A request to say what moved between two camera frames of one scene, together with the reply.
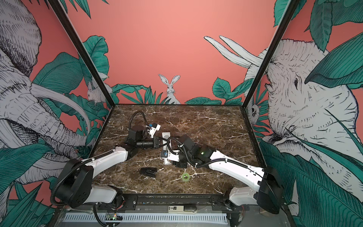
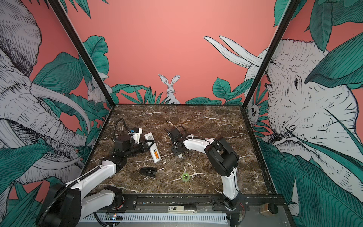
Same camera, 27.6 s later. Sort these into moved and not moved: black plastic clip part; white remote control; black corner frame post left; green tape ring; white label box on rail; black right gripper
Moved: black right gripper; white remote control
Not moved: black plastic clip part; white label box on rail; black corner frame post left; green tape ring
